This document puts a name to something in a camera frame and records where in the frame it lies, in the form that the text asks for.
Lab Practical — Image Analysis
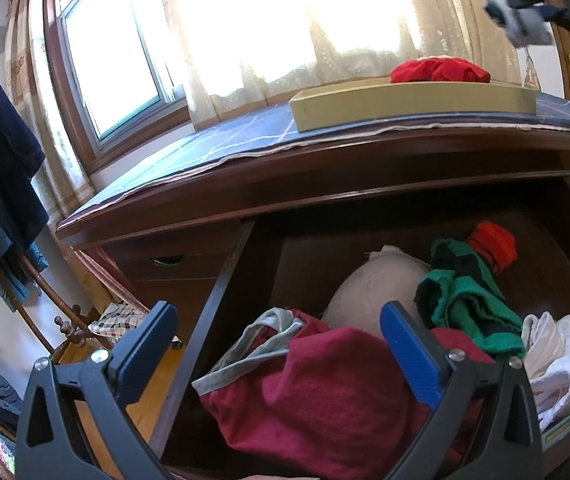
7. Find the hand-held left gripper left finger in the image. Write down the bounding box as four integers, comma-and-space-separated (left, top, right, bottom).
14, 300, 180, 480

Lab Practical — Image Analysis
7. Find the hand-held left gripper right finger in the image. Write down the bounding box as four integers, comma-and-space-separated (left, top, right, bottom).
379, 300, 546, 480

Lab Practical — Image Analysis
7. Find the grey white underwear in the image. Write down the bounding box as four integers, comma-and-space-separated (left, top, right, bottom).
484, 0, 554, 49

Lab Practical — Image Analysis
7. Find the green black underwear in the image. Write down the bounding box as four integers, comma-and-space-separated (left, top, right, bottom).
414, 237, 526, 358

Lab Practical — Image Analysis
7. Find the beige bra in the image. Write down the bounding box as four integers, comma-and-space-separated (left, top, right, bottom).
321, 245, 433, 328

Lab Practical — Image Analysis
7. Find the dark red underwear grey waistband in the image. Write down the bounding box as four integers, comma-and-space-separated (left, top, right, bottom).
191, 307, 498, 480

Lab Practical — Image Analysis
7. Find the bright red underwear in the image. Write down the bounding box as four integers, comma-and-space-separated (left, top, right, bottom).
390, 57, 492, 84

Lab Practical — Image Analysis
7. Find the wide wooden drawer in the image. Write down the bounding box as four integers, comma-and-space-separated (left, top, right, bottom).
150, 170, 570, 480

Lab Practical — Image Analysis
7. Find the orange-red underwear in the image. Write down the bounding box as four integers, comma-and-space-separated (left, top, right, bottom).
466, 220, 518, 276

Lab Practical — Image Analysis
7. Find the yellow cardboard tray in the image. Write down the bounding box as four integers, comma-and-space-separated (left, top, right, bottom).
288, 77, 537, 133

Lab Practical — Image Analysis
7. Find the small wooden drawer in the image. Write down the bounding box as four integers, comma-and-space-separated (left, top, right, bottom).
105, 237, 246, 283

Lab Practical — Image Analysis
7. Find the plaid cloth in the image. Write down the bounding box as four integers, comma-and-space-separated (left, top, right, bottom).
87, 301, 148, 337

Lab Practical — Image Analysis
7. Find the pink striped cloth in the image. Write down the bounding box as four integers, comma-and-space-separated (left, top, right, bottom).
76, 244, 152, 321

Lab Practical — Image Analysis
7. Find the wooden coat rack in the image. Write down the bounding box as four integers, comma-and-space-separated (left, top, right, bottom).
0, 250, 116, 366

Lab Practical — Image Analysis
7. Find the teal garment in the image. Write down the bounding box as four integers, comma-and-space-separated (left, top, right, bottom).
0, 242, 50, 313

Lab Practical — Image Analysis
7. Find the small teal box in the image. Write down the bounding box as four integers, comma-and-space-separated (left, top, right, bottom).
539, 402, 570, 453

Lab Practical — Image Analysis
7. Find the colourful patterned cloth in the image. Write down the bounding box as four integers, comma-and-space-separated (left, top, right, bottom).
0, 437, 18, 478

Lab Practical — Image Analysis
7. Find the dark wooden dresser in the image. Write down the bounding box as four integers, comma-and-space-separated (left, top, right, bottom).
55, 122, 570, 480

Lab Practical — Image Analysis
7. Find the patterned cream curtain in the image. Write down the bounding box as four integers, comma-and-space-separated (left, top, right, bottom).
157, 0, 523, 128
4, 0, 98, 221

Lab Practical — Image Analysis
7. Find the dark blue jacket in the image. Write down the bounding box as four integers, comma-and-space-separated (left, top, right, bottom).
0, 71, 50, 295

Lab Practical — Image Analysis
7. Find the blue checked tablecloth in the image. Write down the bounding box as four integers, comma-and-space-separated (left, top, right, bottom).
62, 91, 570, 223

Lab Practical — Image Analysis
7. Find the wood-framed window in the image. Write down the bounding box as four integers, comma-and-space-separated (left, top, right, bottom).
42, 0, 190, 176

